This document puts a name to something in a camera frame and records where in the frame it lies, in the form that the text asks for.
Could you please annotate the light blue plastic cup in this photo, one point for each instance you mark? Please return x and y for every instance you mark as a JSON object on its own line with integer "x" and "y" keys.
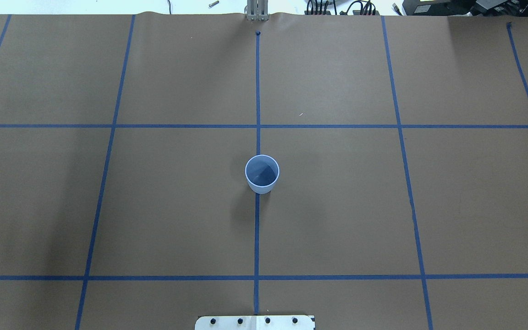
{"x": 262, "y": 172}

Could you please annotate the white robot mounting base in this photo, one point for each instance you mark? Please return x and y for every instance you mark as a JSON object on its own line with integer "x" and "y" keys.
{"x": 256, "y": 322}

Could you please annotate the black electronics box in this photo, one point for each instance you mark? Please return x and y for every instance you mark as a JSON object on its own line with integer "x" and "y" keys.
{"x": 485, "y": 8}

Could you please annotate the aluminium frame post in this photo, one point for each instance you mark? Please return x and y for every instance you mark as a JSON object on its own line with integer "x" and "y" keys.
{"x": 257, "y": 10}

